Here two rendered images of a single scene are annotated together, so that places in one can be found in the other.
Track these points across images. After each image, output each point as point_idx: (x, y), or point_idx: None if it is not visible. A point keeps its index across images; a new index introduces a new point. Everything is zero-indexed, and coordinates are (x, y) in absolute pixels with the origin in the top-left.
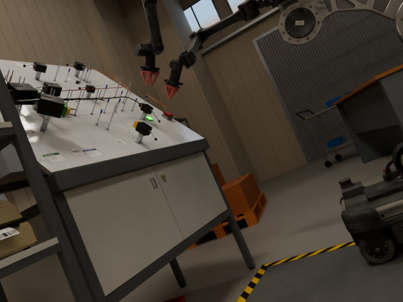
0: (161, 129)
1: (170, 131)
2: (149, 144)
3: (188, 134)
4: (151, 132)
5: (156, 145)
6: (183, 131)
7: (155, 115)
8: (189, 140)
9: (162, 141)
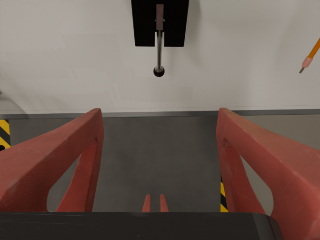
0: (186, 46)
1: (223, 64)
2: (25, 100)
3: (299, 86)
4: (99, 56)
5: (51, 106)
6: (304, 71)
7: (157, 60)
8: (237, 107)
9: (95, 98)
